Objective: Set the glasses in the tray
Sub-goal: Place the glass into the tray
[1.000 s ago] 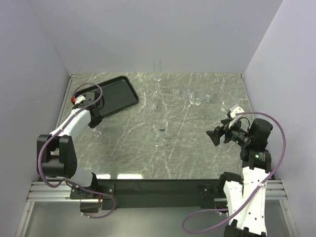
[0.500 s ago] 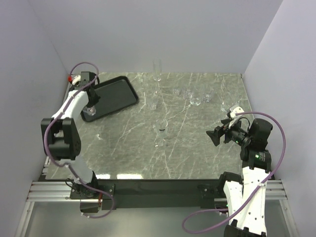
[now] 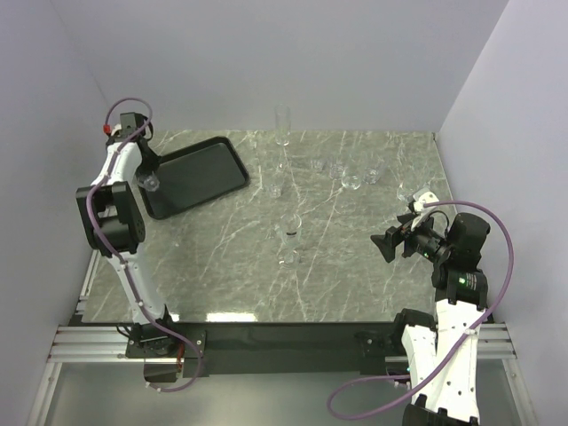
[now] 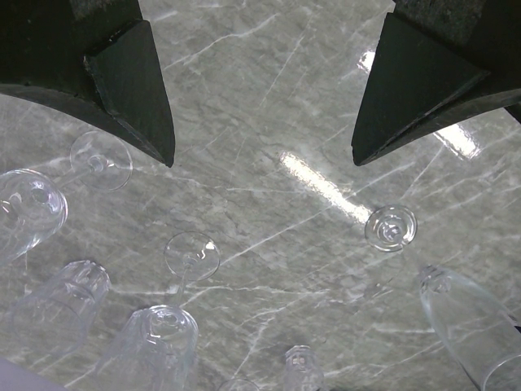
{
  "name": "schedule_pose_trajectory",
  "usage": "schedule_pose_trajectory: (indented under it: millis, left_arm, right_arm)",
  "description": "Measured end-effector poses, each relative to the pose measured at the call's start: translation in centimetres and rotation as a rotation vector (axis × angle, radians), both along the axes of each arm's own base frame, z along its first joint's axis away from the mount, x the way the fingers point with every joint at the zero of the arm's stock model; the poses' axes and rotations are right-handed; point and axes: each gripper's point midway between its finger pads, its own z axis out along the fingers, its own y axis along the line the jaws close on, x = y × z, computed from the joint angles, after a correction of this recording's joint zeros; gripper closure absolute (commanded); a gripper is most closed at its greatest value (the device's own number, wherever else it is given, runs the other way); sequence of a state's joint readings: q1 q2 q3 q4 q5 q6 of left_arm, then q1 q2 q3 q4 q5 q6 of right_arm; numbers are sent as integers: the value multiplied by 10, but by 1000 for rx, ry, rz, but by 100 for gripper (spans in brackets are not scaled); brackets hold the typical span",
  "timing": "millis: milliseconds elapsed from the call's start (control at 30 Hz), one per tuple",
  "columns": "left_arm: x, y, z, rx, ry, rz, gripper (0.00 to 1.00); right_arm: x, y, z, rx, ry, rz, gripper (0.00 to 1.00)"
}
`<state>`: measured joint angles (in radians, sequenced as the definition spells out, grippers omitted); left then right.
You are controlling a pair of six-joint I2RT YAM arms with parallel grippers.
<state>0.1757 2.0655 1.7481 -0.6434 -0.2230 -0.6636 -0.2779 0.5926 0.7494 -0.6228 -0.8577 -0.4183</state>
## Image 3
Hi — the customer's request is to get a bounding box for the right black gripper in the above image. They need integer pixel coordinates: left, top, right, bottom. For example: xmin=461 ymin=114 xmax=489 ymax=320
xmin=370 ymin=209 xmax=453 ymax=262

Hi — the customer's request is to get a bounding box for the small clear tumbler glass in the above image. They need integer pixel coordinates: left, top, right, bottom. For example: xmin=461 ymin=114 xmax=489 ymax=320
xmin=136 ymin=173 xmax=160 ymax=193

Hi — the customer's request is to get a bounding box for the round clear stemless glass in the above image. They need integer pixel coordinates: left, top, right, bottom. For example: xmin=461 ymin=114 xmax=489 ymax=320
xmin=341 ymin=166 xmax=362 ymax=191

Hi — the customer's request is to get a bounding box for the clear stemmed wine glass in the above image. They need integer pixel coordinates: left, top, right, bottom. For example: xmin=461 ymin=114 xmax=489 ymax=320
xmin=277 ymin=213 xmax=302 ymax=267

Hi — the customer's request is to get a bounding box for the clear glass near right arm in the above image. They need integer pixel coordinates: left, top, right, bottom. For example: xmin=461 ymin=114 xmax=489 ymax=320
xmin=396 ymin=181 xmax=418 ymax=203

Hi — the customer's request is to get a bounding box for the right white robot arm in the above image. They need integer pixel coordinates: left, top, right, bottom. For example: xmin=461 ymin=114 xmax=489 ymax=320
xmin=371 ymin=213 xmax=490 ymax=425

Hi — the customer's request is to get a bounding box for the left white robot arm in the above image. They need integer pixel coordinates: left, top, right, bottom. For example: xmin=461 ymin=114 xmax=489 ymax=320
xmin=75 ymin=112 xmax=180 ymax=359

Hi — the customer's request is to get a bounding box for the black plastic tray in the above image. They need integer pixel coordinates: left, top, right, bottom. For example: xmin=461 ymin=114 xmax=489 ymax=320
xmin=139 ymin=136 xmax=249 ymax=220

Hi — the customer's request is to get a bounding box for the clear ribbed tumbler glass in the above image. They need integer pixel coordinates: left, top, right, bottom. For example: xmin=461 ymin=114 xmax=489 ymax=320
xmin=362 ymin=160 xmax=385 ymax=185

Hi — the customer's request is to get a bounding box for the clear faceted small glass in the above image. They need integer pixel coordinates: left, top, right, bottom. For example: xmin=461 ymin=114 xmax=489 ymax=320
xmin=328 ymin=162 xmax=345 ymax=180

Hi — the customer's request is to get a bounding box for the tiny clear shot glass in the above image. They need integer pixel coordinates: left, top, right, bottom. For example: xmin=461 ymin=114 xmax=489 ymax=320
xmin=310 ymin=158 xmax=326 ymax=173

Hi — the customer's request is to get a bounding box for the small clear shot glass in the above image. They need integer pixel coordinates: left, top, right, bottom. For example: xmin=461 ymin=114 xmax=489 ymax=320
xmin=266 ymin=175 xmax=285 ymax=199

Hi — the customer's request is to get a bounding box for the tall clear cylinder glass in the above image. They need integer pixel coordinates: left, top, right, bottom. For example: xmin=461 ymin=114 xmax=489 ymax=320
xmin=274 ymin=104 xmax=291 ymax=146

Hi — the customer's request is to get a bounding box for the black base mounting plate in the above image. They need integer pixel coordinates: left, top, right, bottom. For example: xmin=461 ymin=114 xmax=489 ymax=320
xmin=123 ymin=321 xmax=427 ymax=383

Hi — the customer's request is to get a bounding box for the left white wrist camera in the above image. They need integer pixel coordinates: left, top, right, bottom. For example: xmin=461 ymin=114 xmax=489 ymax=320
xmin=103 ymin=124 xmax=122 ymax=146

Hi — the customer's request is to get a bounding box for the aluminium frame rail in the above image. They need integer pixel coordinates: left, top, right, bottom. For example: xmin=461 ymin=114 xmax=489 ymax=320
xmin=48 ymin=323 xmax=134 ymax=363

